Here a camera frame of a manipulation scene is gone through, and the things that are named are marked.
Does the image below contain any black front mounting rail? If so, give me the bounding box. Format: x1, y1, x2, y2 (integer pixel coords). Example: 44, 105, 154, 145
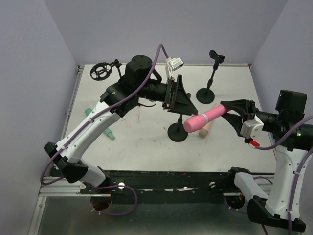
80, 170, 245, 209

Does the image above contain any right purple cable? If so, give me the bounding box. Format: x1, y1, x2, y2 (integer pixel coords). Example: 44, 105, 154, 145
224, 115, 313, 235

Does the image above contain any beige toy microphone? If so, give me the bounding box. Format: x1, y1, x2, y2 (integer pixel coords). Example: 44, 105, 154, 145
198, 102, 220, 138

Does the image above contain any aluminium side frame rail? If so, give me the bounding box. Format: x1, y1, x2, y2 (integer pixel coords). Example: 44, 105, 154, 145
40, 65, 85, 189

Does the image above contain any pink toy microphone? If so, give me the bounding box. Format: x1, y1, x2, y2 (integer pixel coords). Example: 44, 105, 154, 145
183, 104, 230, 133

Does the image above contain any black rear round-base stand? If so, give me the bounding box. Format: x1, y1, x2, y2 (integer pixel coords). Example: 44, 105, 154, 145
196, 50, 225, 104

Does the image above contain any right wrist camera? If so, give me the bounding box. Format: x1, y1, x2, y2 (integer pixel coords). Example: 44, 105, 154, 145
240, 115, 264, 148

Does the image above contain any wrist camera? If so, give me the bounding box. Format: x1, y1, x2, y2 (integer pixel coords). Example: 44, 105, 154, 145
165, 57, 184, 79
240, 115, 264, 148

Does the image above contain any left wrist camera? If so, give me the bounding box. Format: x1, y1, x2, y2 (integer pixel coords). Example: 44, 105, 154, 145
165, 57, 184, 79

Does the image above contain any mint green toy microphone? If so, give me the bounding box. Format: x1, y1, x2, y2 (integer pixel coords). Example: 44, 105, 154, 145
85, 108, 115, 140

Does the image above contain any black tripod shock-mount stand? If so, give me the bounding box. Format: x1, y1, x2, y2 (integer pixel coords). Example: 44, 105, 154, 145
89, 59, 122, 81

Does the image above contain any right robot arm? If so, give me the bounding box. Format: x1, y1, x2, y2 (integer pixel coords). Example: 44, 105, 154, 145
221, 90, 313, 234

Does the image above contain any black round-base mic stand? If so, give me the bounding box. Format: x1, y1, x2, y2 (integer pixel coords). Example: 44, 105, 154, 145
167, 114, 188, 142

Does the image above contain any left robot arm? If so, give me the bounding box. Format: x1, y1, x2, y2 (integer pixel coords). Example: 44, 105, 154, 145
44, 55, 198, 187

